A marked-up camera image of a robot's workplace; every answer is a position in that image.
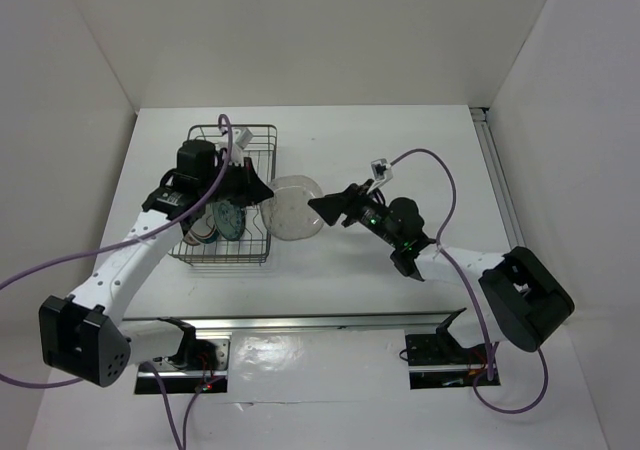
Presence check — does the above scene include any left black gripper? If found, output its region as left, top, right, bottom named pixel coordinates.
left=199, top=155, right=272, bottom=207

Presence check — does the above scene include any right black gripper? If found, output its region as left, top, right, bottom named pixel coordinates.
left=308, top=179, right=401, bottom=248

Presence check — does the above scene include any blue floral plate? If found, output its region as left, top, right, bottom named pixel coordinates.
left=212, top=200, right=246, bottom=241

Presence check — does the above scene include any clear glass plate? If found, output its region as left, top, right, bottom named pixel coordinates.
left=259, top=175, right=324, bottom=241

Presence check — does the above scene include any white plate orange sunburst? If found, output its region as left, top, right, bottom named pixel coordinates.
left=183, top=215, right=212, bottom=246

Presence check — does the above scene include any white plate teal rim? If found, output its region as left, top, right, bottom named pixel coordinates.
left=202, top=216, right=220, bottom=245

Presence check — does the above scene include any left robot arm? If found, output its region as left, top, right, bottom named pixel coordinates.
left=38, top=140, right=274, bottom=387

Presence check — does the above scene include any wire dish rack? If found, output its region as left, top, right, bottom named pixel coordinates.
left=169, top=124, right=277, bottom=266

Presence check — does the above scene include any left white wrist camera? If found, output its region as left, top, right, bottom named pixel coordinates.
left=217, top=126, right=254, bottom=166

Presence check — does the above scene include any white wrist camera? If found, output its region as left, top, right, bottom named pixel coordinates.
left=370, top=158, right=393, bottom=190
left=217, top=126, right=254, bottom=166

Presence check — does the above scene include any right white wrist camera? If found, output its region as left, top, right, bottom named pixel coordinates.
left=370, top=158, right=393, bottom=190

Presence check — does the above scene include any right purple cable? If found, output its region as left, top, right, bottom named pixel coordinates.
left=387, top=148, right=550, bottom=415

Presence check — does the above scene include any aluminium rail front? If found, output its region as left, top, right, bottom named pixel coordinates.
left=134, top=309, right=466, bottom=332

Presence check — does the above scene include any aluminium rail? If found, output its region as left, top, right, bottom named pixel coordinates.
left=469, top=107, right=526, bottom=246
left=134, top=309, right=466, bottom=332

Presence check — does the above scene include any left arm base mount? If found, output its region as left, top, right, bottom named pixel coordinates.
left=130, top=330, right=231, bottom=395

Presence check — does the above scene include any aluminium rail right side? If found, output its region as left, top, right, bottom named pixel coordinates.
left=469, top=107, right=526, bottom=246

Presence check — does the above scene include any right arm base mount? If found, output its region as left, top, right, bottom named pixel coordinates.
left=398, top=333, right=501, bottom=390

